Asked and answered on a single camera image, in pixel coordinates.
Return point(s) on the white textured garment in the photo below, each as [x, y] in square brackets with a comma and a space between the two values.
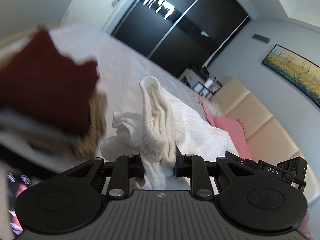
[166, 124]

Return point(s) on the pink pillow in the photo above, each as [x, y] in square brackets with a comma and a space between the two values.
[216, 118]

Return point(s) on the grey pink-dotted bedspread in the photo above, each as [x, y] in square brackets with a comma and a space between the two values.
[120, 68]

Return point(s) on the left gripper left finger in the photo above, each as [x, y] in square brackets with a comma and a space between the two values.
[120, 172]

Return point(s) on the landscape wall painting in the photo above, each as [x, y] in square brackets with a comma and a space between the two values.
[299, 71]

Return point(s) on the black sliding wardrobe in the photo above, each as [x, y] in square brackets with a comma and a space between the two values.
[180, 34]

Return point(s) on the beige upholstered headboard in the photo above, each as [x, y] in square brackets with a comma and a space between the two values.
[266, 138]

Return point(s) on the white door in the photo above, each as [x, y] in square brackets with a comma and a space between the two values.
[97, 13]

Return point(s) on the tan striped folded garment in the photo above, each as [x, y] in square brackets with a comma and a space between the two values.
[86, 147]

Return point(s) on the bedside shelf unit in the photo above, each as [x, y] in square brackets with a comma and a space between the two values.
[200, 82]

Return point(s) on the grey wall switch plate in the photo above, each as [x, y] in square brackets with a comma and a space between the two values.
[261, 38]

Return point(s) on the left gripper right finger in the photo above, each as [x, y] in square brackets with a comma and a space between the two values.
[198, 171]

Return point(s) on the dark red folded garment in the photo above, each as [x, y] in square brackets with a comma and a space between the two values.
[51, 88]

